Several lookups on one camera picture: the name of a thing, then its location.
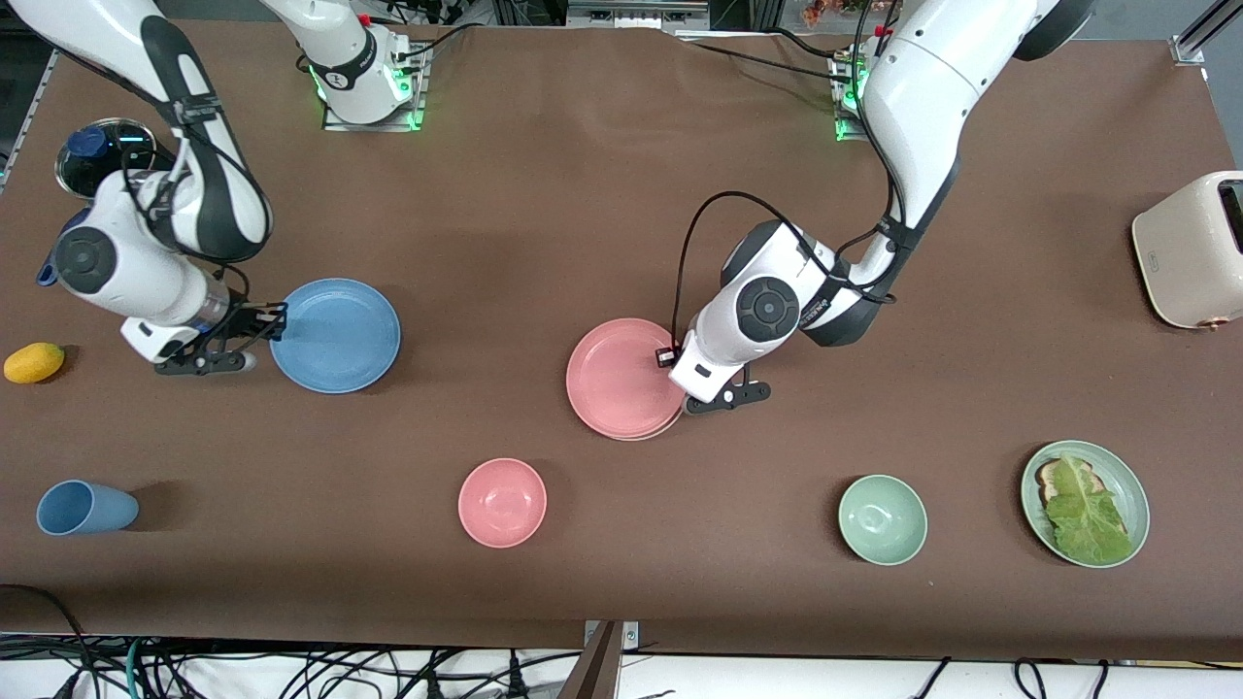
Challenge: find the beige shallow bowl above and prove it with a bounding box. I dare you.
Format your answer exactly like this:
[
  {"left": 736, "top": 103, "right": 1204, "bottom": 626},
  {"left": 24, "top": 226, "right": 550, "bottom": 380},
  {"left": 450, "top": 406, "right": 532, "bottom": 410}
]
[{"left": 573, "top": 388, "right": 686, "bottom": 443}]

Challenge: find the black looping floor cable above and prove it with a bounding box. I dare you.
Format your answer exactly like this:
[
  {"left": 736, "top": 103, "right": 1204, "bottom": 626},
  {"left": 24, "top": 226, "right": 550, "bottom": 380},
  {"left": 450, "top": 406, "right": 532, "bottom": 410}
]
[{"left": 0, "top": 582, "right": 93, "bottom": 699}]

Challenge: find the thin black power cable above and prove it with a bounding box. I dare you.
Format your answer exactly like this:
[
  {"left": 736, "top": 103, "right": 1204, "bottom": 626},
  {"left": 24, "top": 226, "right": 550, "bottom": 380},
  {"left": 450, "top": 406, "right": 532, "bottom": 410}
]
[
  {"left": 762, "top": 27, "right": 841, "bottom": 61},
  {"left": 675, "top": 37, "right": 844, "bottom": 86}
]

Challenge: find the beige toaster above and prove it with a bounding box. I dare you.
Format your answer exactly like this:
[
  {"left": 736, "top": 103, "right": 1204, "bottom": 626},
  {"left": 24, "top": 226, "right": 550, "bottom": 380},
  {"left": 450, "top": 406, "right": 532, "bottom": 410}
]
[{"left": 1131, "top": 170, "right": 1243, "bottom": 331}]

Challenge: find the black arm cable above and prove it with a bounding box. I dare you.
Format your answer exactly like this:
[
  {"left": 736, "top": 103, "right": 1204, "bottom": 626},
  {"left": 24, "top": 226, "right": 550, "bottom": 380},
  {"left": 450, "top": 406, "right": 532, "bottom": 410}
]
[
  {"left": 670, "top": 191, "right": 899, "bottom": 360},
  {"left": 146, "top": 92, "right": 253, "bottom": 292}
]

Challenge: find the green deep bowl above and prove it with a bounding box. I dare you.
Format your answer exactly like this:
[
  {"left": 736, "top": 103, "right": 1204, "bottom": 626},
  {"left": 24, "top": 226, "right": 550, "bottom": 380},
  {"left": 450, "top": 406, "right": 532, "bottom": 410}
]
[{"left": 838, "top": 474, "right": 928, "bottom": 567}]

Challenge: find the dark angled pole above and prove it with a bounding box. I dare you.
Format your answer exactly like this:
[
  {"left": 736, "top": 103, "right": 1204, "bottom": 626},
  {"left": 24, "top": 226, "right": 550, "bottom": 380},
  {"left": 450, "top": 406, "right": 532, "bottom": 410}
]
[{"left": 556, "top": 621, "right": 622, "bottom": 699}]

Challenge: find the pink deep bowl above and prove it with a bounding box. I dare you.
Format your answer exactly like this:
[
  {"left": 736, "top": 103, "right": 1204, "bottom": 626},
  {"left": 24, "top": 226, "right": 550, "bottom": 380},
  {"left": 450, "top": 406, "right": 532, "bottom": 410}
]
[{"left": 457, "top": 457, "right": 548, "bottom": 549}]

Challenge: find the blue shallow bowl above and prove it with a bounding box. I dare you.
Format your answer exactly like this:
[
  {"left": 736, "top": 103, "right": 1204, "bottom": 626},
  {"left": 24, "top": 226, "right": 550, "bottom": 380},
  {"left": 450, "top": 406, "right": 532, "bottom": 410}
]
[{"left": 269, "top": 278, "right": 402, "bottom": 395}]

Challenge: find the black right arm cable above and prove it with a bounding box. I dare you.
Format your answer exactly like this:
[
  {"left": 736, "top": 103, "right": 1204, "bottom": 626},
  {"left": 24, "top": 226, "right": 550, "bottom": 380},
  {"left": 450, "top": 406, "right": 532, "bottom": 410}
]
[{"left": 146, "top": 92, "right": 253, "bottom": 292}]

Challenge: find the blue plastic cup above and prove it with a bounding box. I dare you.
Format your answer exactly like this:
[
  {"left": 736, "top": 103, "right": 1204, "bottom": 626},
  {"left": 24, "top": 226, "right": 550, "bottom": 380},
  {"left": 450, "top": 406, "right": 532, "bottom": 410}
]
[{"left": 36, "top": 480, "right": 140, "bottom": 537}]

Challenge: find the green lettuce leaf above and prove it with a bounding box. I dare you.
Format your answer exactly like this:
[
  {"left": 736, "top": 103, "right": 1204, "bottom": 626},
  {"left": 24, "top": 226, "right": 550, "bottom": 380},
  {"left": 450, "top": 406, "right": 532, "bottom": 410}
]
[{"left": 1044, "top": 453, "right": 1132, "bottom": 564}]

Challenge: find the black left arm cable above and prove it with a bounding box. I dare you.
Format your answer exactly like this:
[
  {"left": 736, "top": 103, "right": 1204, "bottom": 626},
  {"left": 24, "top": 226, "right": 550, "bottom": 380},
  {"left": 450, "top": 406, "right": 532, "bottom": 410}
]
[{"left": 670, "top": 191, "right": 899, "bottom": 360}]

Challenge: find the bread slice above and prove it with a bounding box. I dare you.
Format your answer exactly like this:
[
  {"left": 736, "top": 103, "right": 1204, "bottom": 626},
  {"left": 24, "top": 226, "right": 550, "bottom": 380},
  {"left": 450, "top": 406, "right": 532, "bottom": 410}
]
[{"left": 1034, "top": 458, "right": 1103, "bottom": 506}]

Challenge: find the brown table cloth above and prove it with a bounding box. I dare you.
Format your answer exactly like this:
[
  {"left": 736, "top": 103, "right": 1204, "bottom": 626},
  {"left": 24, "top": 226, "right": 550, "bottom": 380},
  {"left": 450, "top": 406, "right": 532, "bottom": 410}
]
[{"left": 0, "top": 17, "right": 1243, "bottom": 661}]

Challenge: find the black pot with glass lid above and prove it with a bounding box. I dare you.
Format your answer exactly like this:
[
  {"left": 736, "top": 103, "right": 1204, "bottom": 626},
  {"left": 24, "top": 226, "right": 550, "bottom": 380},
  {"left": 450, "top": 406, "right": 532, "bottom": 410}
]
[{"left": 55, "top": 118, "right": 161, "bottom": 200}]

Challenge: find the yellow lemon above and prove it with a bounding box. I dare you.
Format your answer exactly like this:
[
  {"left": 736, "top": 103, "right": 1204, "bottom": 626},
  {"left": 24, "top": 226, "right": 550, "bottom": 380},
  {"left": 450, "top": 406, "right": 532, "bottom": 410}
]
[{"left": 3, "top": 342, "right": 67, "bottom": 384}]

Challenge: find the green plate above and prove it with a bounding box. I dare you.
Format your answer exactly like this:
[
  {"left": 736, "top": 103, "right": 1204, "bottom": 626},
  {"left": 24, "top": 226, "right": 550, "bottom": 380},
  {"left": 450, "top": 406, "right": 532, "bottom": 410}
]
[{"left": 1020, "top": 440, "right": 1152, "bottom": 569}]

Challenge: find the aluminium frame rail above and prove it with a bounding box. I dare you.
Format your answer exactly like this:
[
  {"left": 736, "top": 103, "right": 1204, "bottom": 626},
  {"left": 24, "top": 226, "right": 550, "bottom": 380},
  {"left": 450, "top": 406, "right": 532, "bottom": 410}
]
[{"left": 566, "top": 0, "right": 710, "bottom": 32}]

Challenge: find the pink shallow bowl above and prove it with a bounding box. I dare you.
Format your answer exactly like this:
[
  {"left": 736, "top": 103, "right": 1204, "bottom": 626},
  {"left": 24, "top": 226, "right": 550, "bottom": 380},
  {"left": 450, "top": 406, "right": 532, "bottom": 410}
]
[{"left": 566, "top": 317, "right": 689, "bottom": 440}]

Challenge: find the aluminium frame profile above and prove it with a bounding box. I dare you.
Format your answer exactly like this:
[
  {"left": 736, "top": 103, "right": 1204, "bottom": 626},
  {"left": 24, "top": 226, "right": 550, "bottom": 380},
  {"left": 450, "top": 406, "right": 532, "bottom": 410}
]
[{"left": 1170, "top": 0, "right": 1243, "bottom": 67}]

